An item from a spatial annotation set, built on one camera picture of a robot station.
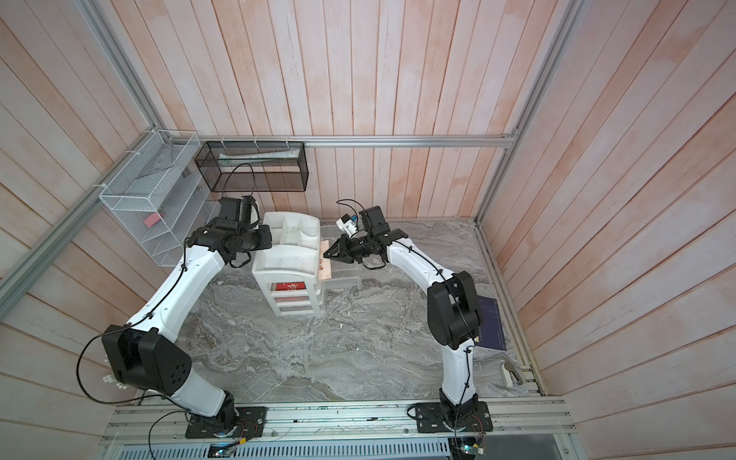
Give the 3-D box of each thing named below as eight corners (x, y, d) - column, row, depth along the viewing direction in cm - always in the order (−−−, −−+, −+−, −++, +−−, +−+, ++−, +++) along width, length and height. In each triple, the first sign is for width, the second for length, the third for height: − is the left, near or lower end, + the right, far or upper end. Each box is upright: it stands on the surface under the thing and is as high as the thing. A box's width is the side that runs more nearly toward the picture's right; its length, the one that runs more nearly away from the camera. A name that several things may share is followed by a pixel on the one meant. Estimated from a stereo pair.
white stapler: (505, 387, 81) (509, 385, 79) (499, 365, 85) (502, 362, 83) (520, 387, 81) (524, 385, 79) (513, 365, 85) (517, 362, 83)
